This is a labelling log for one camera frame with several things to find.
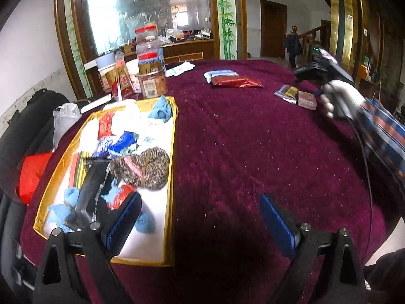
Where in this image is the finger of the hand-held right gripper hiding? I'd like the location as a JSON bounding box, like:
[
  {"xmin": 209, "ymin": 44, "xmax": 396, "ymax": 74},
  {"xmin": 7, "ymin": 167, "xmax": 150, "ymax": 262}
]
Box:
[{"xmin": 293, "ymin": 63, "xmax": 329, "ymax": 80}]

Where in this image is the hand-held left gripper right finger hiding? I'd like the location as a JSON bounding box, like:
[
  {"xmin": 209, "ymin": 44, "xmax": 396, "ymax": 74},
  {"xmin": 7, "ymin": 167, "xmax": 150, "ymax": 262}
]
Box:
[{"xmin": 259, "ymin": 194, "xmax": 369, "ymax": 304}]

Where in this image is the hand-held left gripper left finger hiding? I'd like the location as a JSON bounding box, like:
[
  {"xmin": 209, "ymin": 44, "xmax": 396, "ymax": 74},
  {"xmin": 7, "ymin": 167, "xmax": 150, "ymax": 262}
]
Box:
[{"xmin": 33, "ymin": 192, "xmax": 142, "ymax": 304}]

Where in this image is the pink packet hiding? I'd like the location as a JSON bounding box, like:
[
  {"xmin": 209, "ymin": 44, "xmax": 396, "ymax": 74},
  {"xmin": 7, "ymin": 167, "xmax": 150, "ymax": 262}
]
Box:
[{"xmin": 297, "ymin": 91, "xmax": 318, "ymax": 111}]

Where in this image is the yellow cardboard box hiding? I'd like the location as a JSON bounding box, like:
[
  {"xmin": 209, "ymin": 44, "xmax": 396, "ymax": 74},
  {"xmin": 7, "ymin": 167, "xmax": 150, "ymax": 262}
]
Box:
[{"xmin": 33, "ymin": 96, "xmax": 179, "ymax": 267}]

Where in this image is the black snack bag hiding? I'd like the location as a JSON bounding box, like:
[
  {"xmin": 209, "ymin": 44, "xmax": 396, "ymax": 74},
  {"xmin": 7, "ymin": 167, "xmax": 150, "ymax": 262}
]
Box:
[{"xmin": 64, "ymin": 157, "xmax": 113, "ymax": 230}]

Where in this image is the small blue cloth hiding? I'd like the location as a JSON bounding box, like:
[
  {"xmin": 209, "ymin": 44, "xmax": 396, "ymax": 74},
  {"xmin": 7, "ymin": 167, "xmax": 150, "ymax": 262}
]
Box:
[{"xmin": 47, "ymin": 187, "xmax": 79, "ymax": 232}]

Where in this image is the brown knitted hat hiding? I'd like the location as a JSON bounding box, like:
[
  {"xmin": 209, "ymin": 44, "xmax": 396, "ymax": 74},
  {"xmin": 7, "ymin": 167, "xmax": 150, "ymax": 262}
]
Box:
[{"xmin": 109, "ymin": 146, "xmax": 170, "ymax": 191}]

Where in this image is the packet of coloured sheets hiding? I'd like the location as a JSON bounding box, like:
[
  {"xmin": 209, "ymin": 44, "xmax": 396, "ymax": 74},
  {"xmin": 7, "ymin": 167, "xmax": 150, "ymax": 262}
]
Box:
[
  {"xmin": 274, "ymin": 84, "xmax": 299, "ymax": 103},
  {"xmin": 68, "ymin": 151, "xmax": 87, "ymax": 191}
]

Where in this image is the white and blue tissue pack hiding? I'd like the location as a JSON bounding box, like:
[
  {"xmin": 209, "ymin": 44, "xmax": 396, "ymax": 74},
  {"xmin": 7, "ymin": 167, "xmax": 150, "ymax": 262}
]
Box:
[{"xmin": 109, "ymin": 131, "xmax": 138, "ymax": 154}]

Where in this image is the white cloth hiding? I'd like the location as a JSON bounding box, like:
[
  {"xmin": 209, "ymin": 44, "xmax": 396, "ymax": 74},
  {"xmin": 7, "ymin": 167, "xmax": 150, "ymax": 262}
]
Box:
[
  {"xmin": 109, "ymin": 101, "xmax": 152, "ymax": 137},
  {"xmin": 77, "ymin": 119, "xmax": 100, "ymax": 153}
]

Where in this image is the person's right hand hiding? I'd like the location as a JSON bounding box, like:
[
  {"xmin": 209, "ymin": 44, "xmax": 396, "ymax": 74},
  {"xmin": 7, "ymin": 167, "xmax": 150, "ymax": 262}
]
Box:
[{"xmin": 316, "ymin": 80, "xmax": 364, "ymax": 121}]

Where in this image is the wooden staircase railing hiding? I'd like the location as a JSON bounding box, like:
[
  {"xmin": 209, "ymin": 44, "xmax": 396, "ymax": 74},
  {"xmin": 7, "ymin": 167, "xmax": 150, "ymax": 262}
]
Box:
[{"xmin": 299, "ymin": 21, "xmax": 331, "ymax": 67}]

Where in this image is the wooden side cabinet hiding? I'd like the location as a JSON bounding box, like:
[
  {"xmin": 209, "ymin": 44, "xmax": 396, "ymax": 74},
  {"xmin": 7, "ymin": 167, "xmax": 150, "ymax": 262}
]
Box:
[{"xmin": 357, "ymin": 55, "xmax": 385, "ymax": 91}]

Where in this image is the brown wooden door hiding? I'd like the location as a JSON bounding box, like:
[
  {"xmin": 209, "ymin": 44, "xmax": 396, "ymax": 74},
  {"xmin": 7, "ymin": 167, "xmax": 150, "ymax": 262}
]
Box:
[{"xmin": 260, "ymin": 0, "xmax": 287, "ymax": 59}]

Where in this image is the golden pillar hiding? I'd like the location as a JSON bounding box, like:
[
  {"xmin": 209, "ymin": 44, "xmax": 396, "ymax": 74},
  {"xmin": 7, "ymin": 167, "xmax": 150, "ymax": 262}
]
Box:
[{"xmin": 326, "ymin": 0, "xmax": 371, "ymax": 77}]

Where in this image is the red foil packet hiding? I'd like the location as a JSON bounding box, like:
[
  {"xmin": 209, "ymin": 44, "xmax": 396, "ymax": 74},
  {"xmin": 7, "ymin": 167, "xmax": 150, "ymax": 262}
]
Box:
[{"xmin": 210, "ymin": 75, "xmax": 264, "ymax": 88}]

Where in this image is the maroon velvet tablecloth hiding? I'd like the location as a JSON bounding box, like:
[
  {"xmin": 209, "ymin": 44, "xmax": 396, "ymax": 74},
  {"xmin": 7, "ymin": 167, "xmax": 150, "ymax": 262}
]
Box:
[{"xmin": 21, "ymin": 59, "xmax": 388, "ymax": 304}]

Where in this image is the white and blue packet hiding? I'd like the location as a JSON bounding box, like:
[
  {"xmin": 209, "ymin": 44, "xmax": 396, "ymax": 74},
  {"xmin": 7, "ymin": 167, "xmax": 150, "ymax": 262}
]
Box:
[{"xmin": 204, "ymin": 69, "xmax": 239, "ymax": 83}]

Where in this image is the bamboo painted panel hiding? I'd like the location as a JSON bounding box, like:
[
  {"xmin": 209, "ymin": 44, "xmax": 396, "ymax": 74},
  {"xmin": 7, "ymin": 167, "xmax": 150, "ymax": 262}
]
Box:
[{"xmin": 215, "ymin": 0, "xmax": 238, "ymax": 60}]

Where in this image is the red plastic wrapped cloth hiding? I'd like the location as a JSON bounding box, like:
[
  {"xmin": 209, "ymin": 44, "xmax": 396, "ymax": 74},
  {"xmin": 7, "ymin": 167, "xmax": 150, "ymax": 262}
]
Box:
[{"xmin": 97, "ymin": 111, "xmax": 115, "ymax": 138}]

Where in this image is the red plastic bag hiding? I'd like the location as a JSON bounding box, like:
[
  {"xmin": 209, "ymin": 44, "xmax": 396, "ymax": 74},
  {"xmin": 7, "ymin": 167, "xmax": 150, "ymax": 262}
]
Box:
[{"xmin": 16, "ymin": 152, "xmax": 54, "ymax": 205}]

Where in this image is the white plastic bag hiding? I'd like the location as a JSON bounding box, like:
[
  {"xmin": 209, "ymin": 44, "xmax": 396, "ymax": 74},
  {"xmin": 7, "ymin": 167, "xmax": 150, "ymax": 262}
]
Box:
[{"xmin": 52, "ymin": 102, "xmax": 83, "ymax": 151}]

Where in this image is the person's dark clothing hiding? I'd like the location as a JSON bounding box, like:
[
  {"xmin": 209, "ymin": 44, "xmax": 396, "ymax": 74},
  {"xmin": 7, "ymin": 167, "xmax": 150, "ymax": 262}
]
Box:
[{"xmin": 364, "ymin": 249, "xmax": 405, "ymax": 304}]

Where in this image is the white flat packet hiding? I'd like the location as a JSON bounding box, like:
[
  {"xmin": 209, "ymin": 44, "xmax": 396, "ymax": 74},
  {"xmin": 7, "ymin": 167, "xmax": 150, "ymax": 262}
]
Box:
[{"xmin": 166, "ymin": 62, "xmax": 196, "ymax": 77}]

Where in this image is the small brown label jar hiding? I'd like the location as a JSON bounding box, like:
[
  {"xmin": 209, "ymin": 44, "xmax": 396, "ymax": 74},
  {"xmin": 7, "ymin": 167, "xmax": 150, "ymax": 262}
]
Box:
[{"xmin": 136, "ymin": 71, "xmax": 168, "ymax": 99}]

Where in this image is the large brown label jar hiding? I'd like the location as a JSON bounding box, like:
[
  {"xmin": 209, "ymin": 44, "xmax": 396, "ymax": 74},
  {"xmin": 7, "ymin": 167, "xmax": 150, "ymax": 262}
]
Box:
[{"xmin": 96, "ymin": 54, "xmax": 122, "ymax": 94}]

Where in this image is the brown label jar red lid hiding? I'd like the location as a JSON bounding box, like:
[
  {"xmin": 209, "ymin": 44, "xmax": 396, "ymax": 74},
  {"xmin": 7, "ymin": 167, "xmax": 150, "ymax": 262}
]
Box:
[{"xmin": 138, "ymin": 60, "xmax": 167, "ymax": 77}]

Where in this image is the blue label jar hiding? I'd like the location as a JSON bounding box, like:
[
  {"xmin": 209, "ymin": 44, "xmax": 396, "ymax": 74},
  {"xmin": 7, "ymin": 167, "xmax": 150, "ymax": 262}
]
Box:
[{"xmin": 137, "ymin": 43, "xmax": 164, "ymax": 64}]

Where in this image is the tall clear jar red lid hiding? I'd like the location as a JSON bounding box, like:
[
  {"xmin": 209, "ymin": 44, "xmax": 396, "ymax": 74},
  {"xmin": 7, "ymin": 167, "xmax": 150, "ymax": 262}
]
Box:
[{"xmin": 135, "ymin": 27, "xmax": 158, "ymax": 46}]

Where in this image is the dark coat on post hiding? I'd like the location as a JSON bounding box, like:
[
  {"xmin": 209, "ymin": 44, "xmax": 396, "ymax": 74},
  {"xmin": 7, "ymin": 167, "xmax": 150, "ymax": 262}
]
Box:
[{"xmin": 285, "ymin": 25, "xmax": 302, "ymax": 68}]

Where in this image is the black cable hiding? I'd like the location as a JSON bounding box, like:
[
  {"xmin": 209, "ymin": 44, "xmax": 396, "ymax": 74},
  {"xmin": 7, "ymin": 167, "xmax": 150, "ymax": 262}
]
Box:
[{"xmin": 348, "ymin": 117, "xmax": 373, "ymax": 267}]

